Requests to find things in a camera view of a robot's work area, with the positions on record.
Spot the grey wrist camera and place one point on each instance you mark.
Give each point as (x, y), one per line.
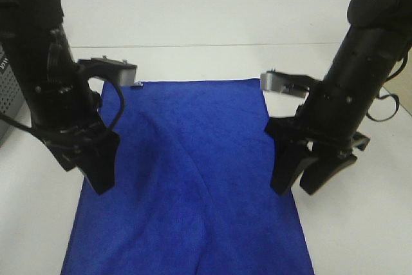
(120, 73)
(287, 84)

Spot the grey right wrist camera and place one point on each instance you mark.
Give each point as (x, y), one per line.
(287, 84)

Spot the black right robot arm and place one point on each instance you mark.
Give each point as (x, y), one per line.
(374, 51)

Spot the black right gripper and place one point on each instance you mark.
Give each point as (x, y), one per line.
(321, 149)

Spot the blue microfibre towel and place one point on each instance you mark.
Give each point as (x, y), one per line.
(192, 192)

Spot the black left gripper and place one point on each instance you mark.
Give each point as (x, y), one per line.
(87, 144)

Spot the grey perforated plastic basket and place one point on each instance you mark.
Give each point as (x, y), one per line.
(12, 99)

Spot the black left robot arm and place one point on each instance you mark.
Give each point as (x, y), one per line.
(63, 108)

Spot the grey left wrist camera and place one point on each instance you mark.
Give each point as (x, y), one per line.
(120, 73)

